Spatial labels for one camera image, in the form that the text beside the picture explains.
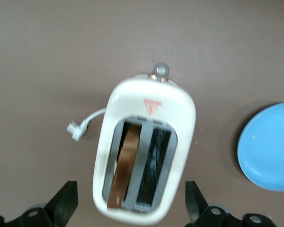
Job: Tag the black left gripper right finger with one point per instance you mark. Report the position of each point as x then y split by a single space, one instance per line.
194 201

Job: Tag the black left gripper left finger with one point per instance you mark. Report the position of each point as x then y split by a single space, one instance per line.
61 203

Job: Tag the brown bread slice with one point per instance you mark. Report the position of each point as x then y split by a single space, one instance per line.
125 165

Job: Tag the blue plate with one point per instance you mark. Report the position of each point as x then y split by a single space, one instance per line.
269 146

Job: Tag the cream white toaster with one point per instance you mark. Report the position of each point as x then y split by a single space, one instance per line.
170 106

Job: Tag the brown table cover sheet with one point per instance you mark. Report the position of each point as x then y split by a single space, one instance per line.
61 47

